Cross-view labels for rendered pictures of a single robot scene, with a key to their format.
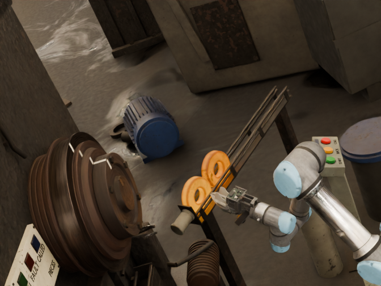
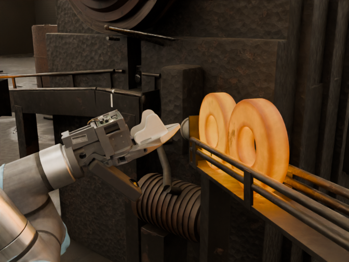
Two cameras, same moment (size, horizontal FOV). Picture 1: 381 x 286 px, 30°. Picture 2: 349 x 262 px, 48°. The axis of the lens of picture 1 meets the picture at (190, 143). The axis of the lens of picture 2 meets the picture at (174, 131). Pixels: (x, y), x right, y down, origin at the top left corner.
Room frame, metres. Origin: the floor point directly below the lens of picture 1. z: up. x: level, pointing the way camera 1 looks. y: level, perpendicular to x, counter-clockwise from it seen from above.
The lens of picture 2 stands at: (2.66, -0.66, 0.91)
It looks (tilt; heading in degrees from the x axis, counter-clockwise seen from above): 16 degrees down; 114
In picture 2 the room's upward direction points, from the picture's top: straight up
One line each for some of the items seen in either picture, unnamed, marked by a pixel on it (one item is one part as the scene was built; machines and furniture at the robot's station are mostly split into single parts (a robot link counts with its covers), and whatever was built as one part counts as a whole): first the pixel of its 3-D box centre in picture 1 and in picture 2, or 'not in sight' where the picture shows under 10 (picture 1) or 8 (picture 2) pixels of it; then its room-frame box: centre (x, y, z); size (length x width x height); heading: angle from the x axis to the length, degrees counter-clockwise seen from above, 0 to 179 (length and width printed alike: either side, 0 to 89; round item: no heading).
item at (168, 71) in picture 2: (147, 252); (183, 108); (2.25, 0.33, 0.68); 0.11 x 0.08 x 0.24; 75
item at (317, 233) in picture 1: (314, 227); not in sight; (2.49, -0.35, 0.26); 0.12 x 0.12 x 0.52
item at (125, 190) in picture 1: (119, 194); not in sight; (1.99, 0.28, 1.11); 0.28 x 0.06 x 0.28; 165
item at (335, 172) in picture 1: (346, 204); not in sight; (2.48, -0.51, 0.31); 0.24 x 0.16 x 0.62; 165
